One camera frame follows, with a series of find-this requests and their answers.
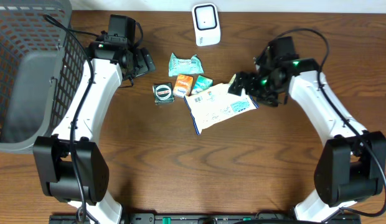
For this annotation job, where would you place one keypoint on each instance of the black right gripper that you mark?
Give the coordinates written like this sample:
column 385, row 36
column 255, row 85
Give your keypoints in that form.
column 271, row 99

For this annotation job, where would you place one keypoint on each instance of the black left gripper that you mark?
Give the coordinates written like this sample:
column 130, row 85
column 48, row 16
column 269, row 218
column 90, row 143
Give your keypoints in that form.
column 147, row 61

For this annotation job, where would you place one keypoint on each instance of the green wipes pack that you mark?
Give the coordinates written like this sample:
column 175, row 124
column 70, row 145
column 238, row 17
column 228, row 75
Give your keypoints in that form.
column 190, row 66

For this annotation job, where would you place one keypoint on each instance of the teal tissue packet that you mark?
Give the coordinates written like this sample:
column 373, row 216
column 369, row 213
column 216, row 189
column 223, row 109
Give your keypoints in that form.
column 202, row 83

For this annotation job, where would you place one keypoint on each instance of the orange snack packet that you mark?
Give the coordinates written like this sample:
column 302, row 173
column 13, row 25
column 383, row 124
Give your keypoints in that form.
column 183, row 85

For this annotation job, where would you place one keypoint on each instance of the yellow white snack bag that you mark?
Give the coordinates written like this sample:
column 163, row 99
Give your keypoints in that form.
column 215, row 105

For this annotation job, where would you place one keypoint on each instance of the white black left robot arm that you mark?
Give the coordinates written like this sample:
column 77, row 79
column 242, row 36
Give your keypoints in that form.
column 70, row 165

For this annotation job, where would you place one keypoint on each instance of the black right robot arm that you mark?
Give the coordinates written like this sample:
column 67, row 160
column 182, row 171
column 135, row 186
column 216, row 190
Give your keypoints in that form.
column 352, row 164

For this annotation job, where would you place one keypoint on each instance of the white barcode scanner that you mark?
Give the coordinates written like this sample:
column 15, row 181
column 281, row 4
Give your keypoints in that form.
column 206, row 24

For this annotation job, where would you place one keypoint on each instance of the grey plastic mesh basket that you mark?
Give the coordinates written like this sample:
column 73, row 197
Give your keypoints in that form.
column 41, row 67

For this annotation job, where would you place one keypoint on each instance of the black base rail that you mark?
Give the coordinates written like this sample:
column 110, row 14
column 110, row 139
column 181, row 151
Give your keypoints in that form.
column 149, row 218

